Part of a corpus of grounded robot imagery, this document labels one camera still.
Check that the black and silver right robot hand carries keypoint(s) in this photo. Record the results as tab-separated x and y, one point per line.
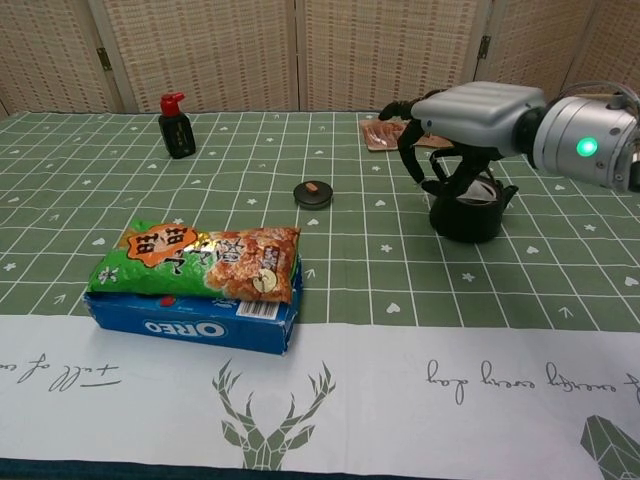
475	115

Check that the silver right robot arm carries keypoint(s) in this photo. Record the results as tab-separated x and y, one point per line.
580	135

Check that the black cast iron teapot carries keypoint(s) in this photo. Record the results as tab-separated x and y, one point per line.
465	225

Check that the black teapot lid wooden knob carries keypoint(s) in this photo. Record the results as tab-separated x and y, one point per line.
313	195

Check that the green orange snack bag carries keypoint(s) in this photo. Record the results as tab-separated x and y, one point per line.
195	262

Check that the brass screen hinge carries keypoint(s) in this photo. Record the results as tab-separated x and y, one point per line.
484	46
103	58

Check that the brown snack pouch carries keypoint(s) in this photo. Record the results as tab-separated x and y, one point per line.
380	137

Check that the woven beige folding screen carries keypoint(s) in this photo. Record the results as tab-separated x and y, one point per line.
225	55

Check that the black bottle red cap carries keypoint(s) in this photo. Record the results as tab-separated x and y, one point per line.
176	132

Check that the green checked deer tablecloth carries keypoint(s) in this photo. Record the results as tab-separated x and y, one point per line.
350	400

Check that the blue Oreo cookie box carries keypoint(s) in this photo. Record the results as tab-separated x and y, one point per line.
210	327

